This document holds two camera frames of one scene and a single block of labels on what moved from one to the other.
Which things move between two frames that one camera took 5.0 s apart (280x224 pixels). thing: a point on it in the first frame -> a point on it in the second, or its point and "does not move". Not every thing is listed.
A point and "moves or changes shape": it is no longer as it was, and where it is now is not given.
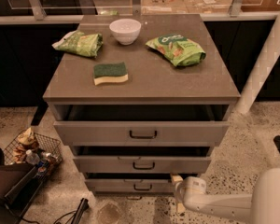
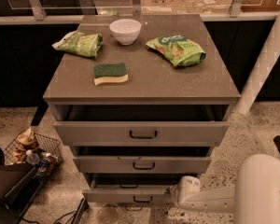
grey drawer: [132, 186] moves or changes shape
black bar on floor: [83, 207] does not move
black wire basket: [43, 152] does not move
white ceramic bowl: [125, 31] does not move
